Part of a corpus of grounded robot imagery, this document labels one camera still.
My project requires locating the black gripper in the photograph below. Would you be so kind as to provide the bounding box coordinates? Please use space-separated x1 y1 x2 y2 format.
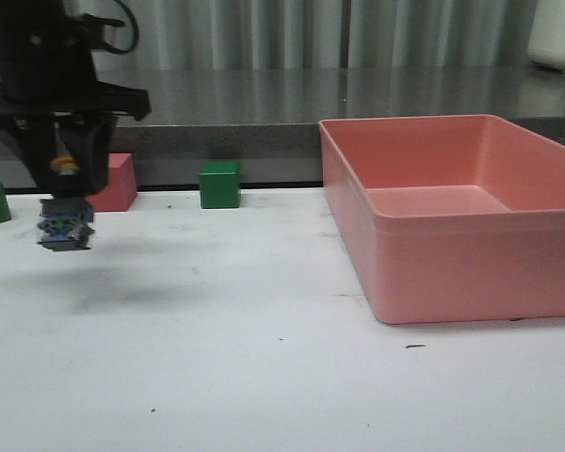
0 27 151 196

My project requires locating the yellow push button switch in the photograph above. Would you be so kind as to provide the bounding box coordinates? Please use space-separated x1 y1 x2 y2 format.
37 155 94 252

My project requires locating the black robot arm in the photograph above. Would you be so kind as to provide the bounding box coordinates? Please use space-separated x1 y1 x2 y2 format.
0 1 151 198

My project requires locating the pink cube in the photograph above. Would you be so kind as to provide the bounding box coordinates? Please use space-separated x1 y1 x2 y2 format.
86 153 137 212

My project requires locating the green cube right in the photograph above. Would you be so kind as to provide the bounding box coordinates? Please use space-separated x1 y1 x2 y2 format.
199 161 240 209

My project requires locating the grey stone counter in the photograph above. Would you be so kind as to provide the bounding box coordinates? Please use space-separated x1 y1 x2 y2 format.
101 66 565 191

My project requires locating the pink plastic bin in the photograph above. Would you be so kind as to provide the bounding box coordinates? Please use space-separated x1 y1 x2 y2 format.
319 115 565 324

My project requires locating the white appliance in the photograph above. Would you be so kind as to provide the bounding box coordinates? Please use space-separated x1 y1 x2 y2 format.
527 0 565 72

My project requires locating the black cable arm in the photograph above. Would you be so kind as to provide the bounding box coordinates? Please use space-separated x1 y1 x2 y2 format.
82 0 140 56

